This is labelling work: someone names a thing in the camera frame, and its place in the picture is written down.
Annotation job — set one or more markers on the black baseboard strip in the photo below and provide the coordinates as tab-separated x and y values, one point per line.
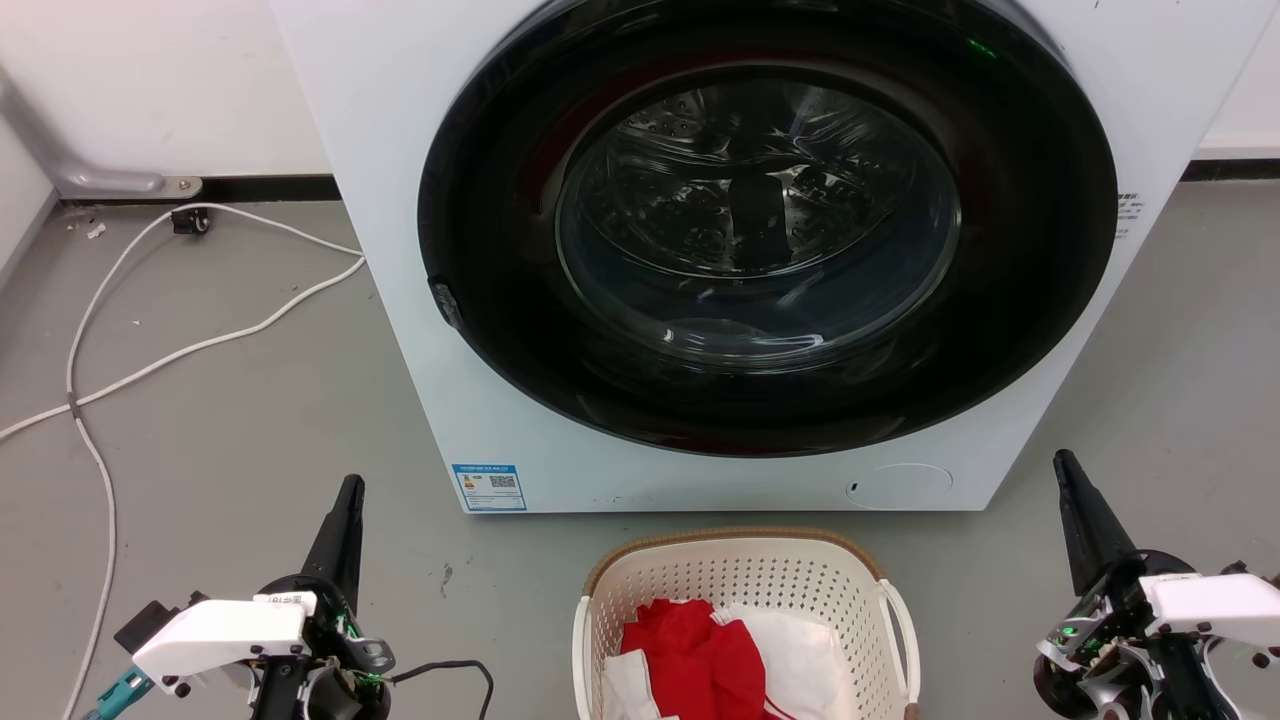
1230	169
270	188

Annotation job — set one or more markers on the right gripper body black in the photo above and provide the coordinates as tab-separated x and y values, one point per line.
1110	640

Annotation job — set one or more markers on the black round washer door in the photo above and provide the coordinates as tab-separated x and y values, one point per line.
1020	260

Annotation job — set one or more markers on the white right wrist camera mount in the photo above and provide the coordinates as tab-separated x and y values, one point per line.
1215	605

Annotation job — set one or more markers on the white front-load washing machine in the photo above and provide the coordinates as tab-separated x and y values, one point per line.
400	120

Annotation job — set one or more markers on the blue energy label sticker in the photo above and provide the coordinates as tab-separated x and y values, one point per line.
488	487

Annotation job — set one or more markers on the grey wall pipe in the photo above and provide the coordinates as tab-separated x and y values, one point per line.
60	160

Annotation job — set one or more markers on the red garment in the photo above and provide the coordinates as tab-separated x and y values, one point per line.
700	660

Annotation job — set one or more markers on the large white garment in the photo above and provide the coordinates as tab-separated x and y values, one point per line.
800	660

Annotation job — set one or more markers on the round white filter cover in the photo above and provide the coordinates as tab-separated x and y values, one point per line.
900	486

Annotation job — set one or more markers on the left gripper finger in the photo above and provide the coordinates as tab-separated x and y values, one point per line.
350	560
328	545

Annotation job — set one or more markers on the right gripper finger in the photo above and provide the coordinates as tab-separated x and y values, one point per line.
1078	530
1105	530

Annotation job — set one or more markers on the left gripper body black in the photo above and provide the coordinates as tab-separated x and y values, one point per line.
345	660

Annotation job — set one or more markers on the small white cloth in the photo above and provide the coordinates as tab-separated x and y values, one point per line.
625	690

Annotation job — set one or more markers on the small black floor fitting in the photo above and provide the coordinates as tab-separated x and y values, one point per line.
189	221

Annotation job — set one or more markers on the cream perforated laundry basket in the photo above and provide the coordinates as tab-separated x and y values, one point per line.
740	575

